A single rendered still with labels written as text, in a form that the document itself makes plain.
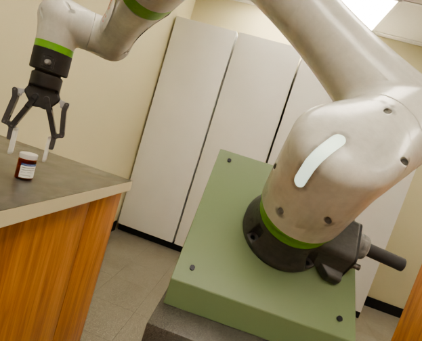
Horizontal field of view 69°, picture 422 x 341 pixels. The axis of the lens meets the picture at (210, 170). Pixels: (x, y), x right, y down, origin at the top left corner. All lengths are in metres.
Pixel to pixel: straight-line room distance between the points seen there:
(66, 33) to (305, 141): 0.71
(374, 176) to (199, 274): 0.28
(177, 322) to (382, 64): 0.46
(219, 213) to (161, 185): 2.55
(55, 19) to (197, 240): 0.65
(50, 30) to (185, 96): 2.23
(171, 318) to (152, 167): 2.67
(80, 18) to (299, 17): 0.57
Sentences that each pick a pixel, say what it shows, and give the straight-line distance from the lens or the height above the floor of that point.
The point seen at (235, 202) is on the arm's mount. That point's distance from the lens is 0.56.
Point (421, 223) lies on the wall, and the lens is 3.78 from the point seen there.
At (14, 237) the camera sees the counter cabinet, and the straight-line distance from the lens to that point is 0.86.
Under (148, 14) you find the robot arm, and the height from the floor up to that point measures 1.38.
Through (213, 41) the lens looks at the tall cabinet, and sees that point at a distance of 3.11.
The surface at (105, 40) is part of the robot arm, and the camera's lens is 0.88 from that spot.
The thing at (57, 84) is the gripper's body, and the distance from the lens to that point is 0.93.
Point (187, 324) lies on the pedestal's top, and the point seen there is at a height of 0.94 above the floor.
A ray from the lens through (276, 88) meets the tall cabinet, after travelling 2.96.
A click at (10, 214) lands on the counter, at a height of 0.93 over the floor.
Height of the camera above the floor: 1.20
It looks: 6 degrees down
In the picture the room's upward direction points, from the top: 17 degrees clockwise
